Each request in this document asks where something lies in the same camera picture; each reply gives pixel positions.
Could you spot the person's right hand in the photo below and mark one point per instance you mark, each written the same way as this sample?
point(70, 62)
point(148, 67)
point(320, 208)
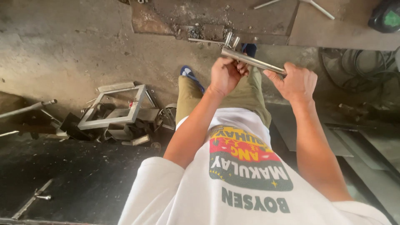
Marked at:
point(298, 86)

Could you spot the person's left hand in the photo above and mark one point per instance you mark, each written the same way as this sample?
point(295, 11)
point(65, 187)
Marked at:
point(223, 76)

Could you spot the person's left fingers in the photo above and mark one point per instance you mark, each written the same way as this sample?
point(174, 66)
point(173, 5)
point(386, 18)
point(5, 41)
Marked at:
point(242, 68)

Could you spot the welded steel tube assembly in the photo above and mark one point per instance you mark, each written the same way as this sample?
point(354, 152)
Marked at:
point(250, 59)

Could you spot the blue shoe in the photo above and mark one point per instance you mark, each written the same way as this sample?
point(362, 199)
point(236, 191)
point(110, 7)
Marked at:
point(250, 49)
point(190, 75)

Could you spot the rusty steel floor plate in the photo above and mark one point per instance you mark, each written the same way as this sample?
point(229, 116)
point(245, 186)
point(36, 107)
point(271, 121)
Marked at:
point(218, 15)

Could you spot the khaki shorts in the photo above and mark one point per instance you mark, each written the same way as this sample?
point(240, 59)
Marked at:
point(190, 97)

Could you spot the crossed thin steel rods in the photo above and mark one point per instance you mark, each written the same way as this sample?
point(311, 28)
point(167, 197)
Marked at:
point(322, 10)

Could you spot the white printed t-shirt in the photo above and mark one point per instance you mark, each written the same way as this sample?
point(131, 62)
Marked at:
point(200, 193)

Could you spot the heap of scrap metal pieces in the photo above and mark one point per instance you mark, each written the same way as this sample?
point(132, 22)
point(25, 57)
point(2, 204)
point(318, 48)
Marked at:
point(125, 131)

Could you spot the stack of grey metal sheets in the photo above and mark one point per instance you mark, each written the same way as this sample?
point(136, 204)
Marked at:
point(375, 156)

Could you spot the long grey steel pipe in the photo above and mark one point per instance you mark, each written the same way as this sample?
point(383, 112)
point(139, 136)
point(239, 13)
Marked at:
point(28, 108)

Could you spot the flat steel bar with stub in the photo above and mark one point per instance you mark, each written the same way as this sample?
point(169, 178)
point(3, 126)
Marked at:
point(32, 198)

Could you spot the square steel frame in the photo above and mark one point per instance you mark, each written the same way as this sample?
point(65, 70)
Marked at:
point(137, 103)

